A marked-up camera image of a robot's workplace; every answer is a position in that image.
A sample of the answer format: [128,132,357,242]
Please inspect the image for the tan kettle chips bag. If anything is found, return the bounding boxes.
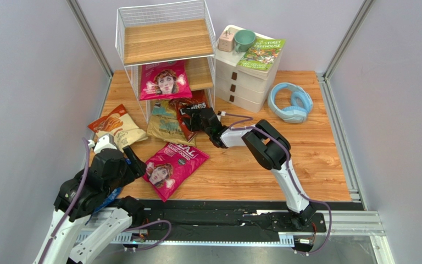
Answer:
[146,100,196,146]

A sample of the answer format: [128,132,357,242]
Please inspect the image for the pink real chips bag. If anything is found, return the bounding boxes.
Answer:
[139,60,192,101]
[143,143,209,202]

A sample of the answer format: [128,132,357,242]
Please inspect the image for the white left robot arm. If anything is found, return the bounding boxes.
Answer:
[34,146,146,263]

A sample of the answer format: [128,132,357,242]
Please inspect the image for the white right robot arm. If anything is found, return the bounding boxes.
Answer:
[183,107,316,230]

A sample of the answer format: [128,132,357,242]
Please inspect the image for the cream orange chips bag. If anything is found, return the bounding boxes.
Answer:
[87,104,148,150]

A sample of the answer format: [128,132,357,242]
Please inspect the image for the blue Doritos bag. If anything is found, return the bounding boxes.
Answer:
[93,187,123,214]

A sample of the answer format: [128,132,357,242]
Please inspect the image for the white drawer cabinet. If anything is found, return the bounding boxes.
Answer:
[214,25,283,113]

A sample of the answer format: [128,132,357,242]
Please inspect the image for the pink cube adapter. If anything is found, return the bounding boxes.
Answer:
[218,30,235,52]

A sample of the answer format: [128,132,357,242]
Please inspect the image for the green treehouse book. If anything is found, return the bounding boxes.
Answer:
[237,38,286,72]

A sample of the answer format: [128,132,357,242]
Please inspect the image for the green mug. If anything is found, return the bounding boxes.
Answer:
[234,30,257,52]

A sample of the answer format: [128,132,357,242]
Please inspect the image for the light blue headphones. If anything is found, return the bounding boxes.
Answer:
[267,82,314,124]

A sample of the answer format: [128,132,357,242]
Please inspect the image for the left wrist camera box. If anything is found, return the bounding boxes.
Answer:
[88,134,118,154]

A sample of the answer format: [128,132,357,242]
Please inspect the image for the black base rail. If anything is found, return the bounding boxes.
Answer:
[130,200,362,243]

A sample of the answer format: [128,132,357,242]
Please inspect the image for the white wire wooden shelf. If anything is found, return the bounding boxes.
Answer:
[115,1,216,107]

